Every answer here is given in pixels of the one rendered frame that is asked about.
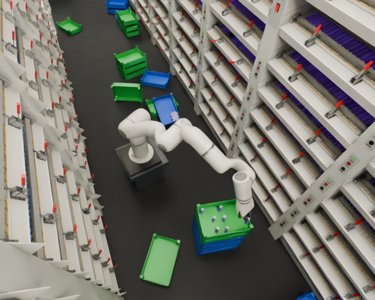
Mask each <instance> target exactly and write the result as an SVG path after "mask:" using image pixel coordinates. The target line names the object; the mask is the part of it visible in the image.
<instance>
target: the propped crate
mask: <svg viewBox="0 0 375 300"><path fill-rule="evenodd" d="M152 102H153V104H154V107H155V110H156V112H157V115H158V118H159V120H160V123H162V124H163V125H164V127H165V126H169V125H172V124H174V123H175V122H173V121H171V118H170V115H171V113H173V112H175V111H176V112H177V113H178V110H177V108H176V105H175V103H174V100H173V97H172V94H171V93H170V94H169V95H165V96H161V97H158V98H153V99H152ZM177 115H178V116H179V113H178V114H177ZM179 119H181V117H180V116H179Z"/></svg>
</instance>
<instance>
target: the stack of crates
mask: <svg viewBox="0 0 375 300"><path fill-rule="evenodd" d="M114 57H115V62H116V65H117V70H118V72H119V73H120V74H121V75H122V77H123V78H124V79H125V80H128V79H131V78H133V77H136V76H138V75H140V74H143V73H145V69H147V70H148V68H147V62H146V54H145V53H143V52H142V51H140V50H139V49H138V46H136V48H135V49H131V50H129V51H126V52H123V53H120V54H118V55H116V54H114Z"/></svg>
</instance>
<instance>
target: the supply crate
mask: <svg viewBox="0 0 375 300"><path fill-rule="evenodd" d="M236 201H237V200H236V199H232V200H228V201H221V202H215V203H210V204H204V205H200V204H197V205H196V213H197V216H198V221H199V226H200V230H201V235H202V240H208V239H215V238H220V237H225V236H230V235H236V234H240V233H246V232H250V231H251V230H252V229H253V228H254V227H253V225H252V224H251V223H250V221H248V223H247V224H245V223H244V222H245V220H244V219H243V217H242V218H238V215H239V213H237V212H236ZM220 205H221V206H222V209H221V211H220V212H218V208H219V206H220ZM201 208H203V209H204V212H203V214H201V213H200V212H201ZM223 215H226V219H225V220H224V221H222V220H221V219H222V218H223ZM213 216H216V218H215V222H212V219H213ZM226 226H228V227H229V229H228V231H227V232H224V230H225V228H226ZM217 227H219V228H220V229H219V231H218V233H216V232H215V230H216V228H217Z"/></svg>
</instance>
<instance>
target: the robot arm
mask: <svg viewBox="0 0 375 300"><path fill-rule="evenodd" d="M118 131H119V133H120V135H122V137H124V138H127V139H129V141H130V145H131V148H130V150H129V157H130V159H131V160H132V161H133V162H135V163H138V164H142V163H146V162H148V161H149V160H150V159H151V158H152V156H153V154H154V152H153V149H152V146H151V145H150V144H148V143H147V140H146V136H149V137H152V138H155V142H156V144H157V147H158V148H159V149H160V150H162V151H164V152H170V151H172V150H173V149H174V148H175V147H176V146H177V145H178V144H179V143H180V142H181V141H182V140H184V141H185V142H186V143H188V144H189V145H190V146H191V147H192V148H193V149H194V150H195V151H196V152H197V153H198V154H199V155H200V156H201V157H202V158H203V159H204V160H205V161H206V162H207V163H208V164H209V165H210V166H211V167H212V168H213V169H214V170H215V171H216V172H218V173H224V172H226V171H227V170H228V169H230V168H234V169H235V170H236V171H238V172H237V173H235V174H234V175H233V185H234V189H235V195H236V200H237V201H236V212H237V213H239V215H238V218H242V217H243V219H244V220H245V221H247V222H248V217H249V218H250V219H251V210H252V209H253V207H254V201H253V199H252V192H251V187H252V184H253V182H254V180H255V177H256V175H255V172H254V171H253V169H252V168H250V166H249V165H247V163H245V162H244V161H242V160H239V159H229V158H227V157H226V156H225V155H224V154H223V153H222V152H221V151H220V150H219V149H218V148H217V147H216V146H215V145H214V144H213V142H212V141H211V140H210V139H209V138H208V137H207V136H206V135H205V134H204V133H203V132H202V131H201V130H200V129H199V128H197V127H195V126H192V124H191V122H190V121H189V120H188V119H186V118H181V119H179V120H177V121H176V122H175V123H174V124H173V125H172V126H171V127H170V128H169V129H168V130H165V127H164V125H163V124H162V123H160V122H157V121H151V117H150V115H149V112H147V110H145V109H143V108H140V109H137V110H136V111H134V112H133V113H131V114H130V115H129V116H128V117H127V118H125V119H124V120H123V121H122V122H121V123H120V124H119V126H118Z"/></svg>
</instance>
